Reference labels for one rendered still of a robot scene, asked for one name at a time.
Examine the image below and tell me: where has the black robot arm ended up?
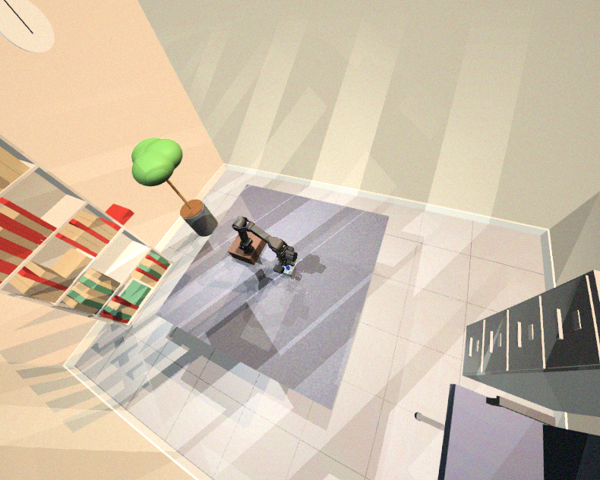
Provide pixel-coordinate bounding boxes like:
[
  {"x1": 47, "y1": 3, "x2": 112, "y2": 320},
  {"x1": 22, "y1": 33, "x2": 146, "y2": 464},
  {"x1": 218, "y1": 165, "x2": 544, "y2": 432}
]
[{"x1": 232, "y1": 216, "x2": 298, "y2": 267}]

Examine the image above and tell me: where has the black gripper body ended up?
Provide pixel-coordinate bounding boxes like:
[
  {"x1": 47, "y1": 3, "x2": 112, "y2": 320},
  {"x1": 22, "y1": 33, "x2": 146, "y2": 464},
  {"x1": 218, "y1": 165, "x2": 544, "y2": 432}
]
[{"x1": 273, "y1": 246, "x2": 294, "y2": 274}]

